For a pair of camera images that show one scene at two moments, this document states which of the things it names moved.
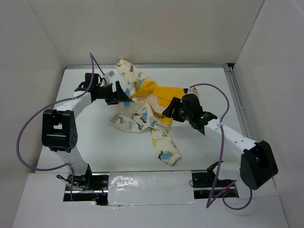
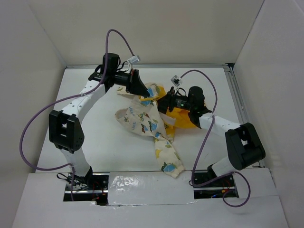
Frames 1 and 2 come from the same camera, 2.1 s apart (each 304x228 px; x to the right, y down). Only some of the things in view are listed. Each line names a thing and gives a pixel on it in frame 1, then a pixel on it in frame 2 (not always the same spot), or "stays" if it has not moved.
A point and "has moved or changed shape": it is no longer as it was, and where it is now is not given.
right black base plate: x=203 y=184 stays
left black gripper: x=118 y=95 -> x=137 y=86
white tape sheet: x=142 y=188 stays
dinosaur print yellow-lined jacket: x=145 y=112 has moved or changed shape
